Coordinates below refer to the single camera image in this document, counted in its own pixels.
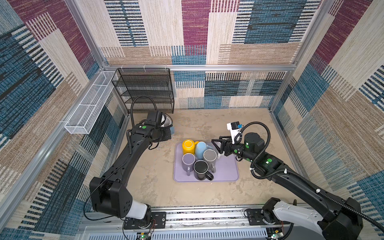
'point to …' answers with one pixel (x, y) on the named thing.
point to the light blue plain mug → (200, 147)
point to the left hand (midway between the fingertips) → (168, 132)
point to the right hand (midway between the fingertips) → (216, 142)
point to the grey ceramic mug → (210, 156)
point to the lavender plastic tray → (227, 168)
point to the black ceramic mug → (200, 168)
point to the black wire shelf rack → (131, 83)
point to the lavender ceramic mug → (188, 161)
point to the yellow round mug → (188, 146)
